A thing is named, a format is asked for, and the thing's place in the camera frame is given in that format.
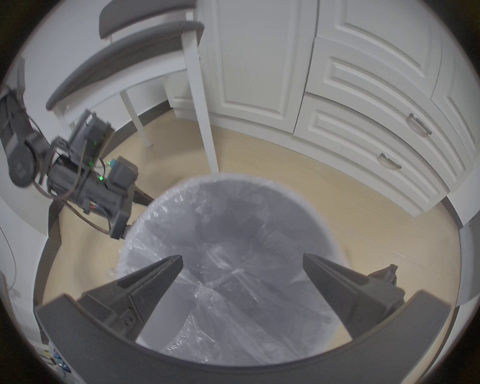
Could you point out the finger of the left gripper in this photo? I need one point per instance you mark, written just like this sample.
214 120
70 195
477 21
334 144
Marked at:
142 198

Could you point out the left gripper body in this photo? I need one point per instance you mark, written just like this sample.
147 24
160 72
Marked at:
93 195

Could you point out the black plastic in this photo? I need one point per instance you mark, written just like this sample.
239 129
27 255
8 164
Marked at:
386 275

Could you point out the white chair grey cushions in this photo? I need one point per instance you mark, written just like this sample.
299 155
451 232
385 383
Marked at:
112 63

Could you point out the clear plastic bag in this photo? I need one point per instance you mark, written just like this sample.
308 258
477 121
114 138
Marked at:
225 300

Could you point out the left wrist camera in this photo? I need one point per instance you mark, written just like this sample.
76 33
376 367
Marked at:
123 174

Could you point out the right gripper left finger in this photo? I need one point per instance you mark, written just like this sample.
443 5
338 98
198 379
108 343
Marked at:
150 288

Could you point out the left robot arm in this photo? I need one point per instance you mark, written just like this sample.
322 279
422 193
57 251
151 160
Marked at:
20 161

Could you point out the white wardrobe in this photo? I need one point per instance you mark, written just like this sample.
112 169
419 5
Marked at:
337 75

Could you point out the white trash bin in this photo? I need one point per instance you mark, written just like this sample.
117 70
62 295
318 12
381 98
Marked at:
339 251

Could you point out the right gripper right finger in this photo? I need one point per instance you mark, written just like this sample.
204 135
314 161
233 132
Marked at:
337 292

